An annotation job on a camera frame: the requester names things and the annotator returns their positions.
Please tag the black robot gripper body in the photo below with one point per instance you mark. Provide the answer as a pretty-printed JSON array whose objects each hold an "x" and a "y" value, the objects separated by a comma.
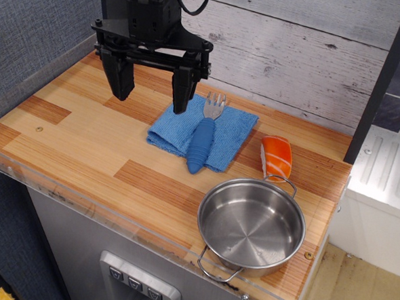
[{"x": 150, "y": 33}]

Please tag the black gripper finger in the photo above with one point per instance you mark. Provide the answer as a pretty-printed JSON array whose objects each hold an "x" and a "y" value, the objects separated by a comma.
[
  {"x": 119, "y": 75},
  {"x": 184, "y": 83}
]

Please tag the blue handled metal fork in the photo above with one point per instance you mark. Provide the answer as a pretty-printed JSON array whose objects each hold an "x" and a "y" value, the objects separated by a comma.
[{"x": 202, "y": 139}]

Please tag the blue folded cloth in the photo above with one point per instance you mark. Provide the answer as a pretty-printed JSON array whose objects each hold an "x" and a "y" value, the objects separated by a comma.
[{"x": 173, "y": 133}]

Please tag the orange salmon sushi toy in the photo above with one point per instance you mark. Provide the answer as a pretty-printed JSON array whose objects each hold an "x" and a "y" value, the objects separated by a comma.
[{"x": 276, "y": 158}]

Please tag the stainless steel pot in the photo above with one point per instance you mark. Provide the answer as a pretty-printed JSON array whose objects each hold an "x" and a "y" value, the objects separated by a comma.
[{"x": 252, "y": 227}]

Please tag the grey dispenser button panel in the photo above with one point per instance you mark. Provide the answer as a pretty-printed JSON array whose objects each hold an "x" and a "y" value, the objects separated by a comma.
[{"x": 125, "y": 281}]

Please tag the white ribbed cabinet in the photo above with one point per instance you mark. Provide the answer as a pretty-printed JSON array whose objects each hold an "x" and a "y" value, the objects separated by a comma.
[{"x": 367, "y": 222}]

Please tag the black left post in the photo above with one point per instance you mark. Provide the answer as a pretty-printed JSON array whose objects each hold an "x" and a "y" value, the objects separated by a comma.
[{"x": 114, "y": 9}]

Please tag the black post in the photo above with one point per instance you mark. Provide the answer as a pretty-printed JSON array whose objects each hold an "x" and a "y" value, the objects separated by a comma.
[
  {"x": 384, "y": 79},
  {"x": 114, "y": 9}
]

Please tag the black right post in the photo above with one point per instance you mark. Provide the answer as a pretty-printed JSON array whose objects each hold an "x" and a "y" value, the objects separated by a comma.
[{"x": 384, "y": 79}]

